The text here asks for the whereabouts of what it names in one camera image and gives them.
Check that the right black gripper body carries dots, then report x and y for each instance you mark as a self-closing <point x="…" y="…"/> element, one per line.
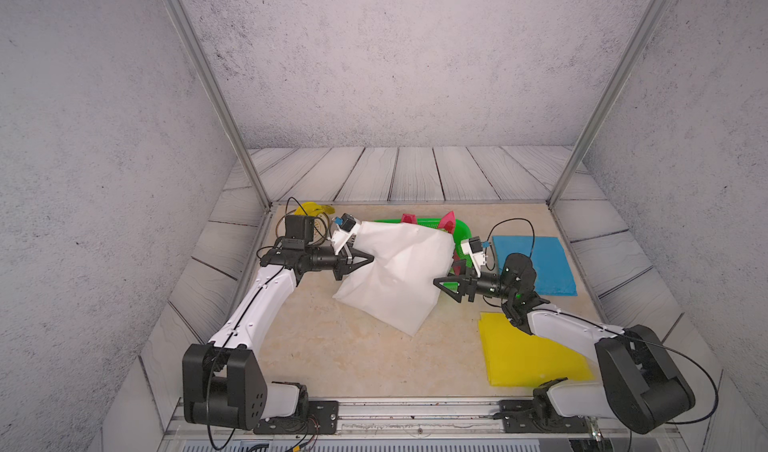
<point x="473" y="282"/>

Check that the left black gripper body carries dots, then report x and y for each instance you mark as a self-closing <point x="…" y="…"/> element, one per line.
<point x="342" y="260"/>

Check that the white raincoat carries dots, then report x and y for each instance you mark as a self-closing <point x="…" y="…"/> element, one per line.
<point x="397" y="286"/>

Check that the pink rabbit raincoat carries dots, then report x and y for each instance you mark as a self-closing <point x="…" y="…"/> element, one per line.
<point x="432" y="245"/>

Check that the yellow raincoat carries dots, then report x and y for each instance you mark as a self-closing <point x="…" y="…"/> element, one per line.
<point x="515" y="359"/>

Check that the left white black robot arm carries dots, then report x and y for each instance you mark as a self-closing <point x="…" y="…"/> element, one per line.
<point x="223" y="384"/>

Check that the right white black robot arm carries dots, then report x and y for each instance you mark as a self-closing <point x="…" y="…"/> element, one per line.
<point x="639" y="383"/>

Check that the green plastic basket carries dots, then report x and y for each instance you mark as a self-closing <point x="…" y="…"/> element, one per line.
<point x="384" y="240"/>

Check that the blue folded raincoat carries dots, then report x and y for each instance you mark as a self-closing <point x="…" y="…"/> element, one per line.
<point x="554" y="275"/>

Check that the yellow banana bunch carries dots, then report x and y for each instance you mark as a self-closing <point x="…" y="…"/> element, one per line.
<point x="314" y="209"/>

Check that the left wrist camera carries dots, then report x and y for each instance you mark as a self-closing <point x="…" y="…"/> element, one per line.
<point x="345" y="227"/>

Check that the aluminium front rail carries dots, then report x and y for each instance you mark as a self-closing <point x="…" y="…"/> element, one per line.
<point x="420" y="424"/>

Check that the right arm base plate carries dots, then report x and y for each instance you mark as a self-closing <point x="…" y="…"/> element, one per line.
<point x="534" y="416"/>

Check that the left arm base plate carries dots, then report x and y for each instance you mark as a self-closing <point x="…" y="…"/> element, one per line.
<point x="312" y="417"/>

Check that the left aluminium frame post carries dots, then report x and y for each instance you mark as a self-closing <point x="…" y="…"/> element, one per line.
<point x="194" y="50"/>

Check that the aluminium frame post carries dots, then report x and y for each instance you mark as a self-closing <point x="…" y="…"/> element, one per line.
<point x="620" y="75"/>
<point x="194" y="50"/>

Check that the right aluminium frame post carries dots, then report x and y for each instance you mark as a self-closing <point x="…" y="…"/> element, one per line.
<point x="620" y="75"/>

